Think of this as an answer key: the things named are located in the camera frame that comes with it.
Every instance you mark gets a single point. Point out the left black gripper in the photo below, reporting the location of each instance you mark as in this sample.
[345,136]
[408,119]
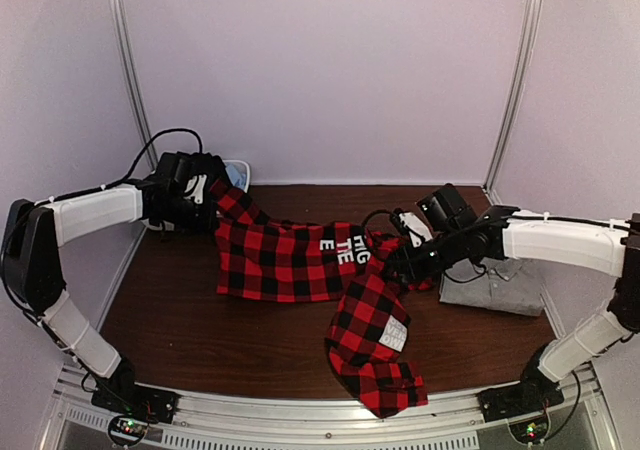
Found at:
[208,220]

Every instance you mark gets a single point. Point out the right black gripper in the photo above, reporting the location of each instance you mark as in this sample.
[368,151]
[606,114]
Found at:
[408,270]

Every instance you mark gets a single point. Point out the red black plaid shirt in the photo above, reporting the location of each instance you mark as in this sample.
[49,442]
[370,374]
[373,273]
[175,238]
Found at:
[270,260]

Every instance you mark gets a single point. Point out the white plastic laundry basket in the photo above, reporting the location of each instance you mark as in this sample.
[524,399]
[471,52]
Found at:
[177,195]

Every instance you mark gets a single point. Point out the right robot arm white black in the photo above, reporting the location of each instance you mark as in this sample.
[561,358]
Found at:
[609,248]

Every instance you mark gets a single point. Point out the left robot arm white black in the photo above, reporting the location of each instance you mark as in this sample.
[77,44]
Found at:
[31,268]

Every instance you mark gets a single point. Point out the folded grey button shirt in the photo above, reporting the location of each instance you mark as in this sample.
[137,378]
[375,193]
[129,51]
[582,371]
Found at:
[511,286]

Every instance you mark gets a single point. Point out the black shirt in basket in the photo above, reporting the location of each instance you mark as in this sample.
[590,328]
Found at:
[212,167]

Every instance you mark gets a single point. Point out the light blue shirt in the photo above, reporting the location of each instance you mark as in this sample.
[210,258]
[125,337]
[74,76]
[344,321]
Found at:
[238,175]

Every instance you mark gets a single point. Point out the right circuit board with leds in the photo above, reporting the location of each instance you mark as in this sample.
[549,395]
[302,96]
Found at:
[530,431]

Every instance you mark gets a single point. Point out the circuit board with leds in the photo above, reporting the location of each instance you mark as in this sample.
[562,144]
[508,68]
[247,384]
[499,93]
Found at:
[530,431]
[126,431]

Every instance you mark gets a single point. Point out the left circuit board with leds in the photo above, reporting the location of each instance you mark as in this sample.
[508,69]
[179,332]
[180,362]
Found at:
[126,431]

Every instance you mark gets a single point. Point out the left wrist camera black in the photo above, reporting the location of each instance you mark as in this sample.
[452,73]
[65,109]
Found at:
[181,176]

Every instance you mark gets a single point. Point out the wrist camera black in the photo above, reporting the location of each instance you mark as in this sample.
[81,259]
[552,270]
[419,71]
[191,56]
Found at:
[181,176]
[443,211]

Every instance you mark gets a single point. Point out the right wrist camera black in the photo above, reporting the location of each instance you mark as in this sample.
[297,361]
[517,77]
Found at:
[443,211]

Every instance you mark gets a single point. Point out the right aluminium frame post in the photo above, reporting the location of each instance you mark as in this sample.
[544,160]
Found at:
[527,40]

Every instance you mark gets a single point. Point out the aluminium frame post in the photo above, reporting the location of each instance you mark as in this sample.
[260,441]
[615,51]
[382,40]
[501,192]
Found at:
[527,40]
[131,80]

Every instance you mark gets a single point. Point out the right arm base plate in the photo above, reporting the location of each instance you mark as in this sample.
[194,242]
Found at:
[516,400]

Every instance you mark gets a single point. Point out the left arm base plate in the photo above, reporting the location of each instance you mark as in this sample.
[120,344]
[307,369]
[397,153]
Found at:
[144,403]

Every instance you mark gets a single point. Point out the front aluminium rail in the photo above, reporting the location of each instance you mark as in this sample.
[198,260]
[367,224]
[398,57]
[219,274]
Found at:
[451,420]

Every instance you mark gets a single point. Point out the left aluminium frame post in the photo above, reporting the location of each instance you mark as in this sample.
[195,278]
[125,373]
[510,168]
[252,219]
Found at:
[131,80]

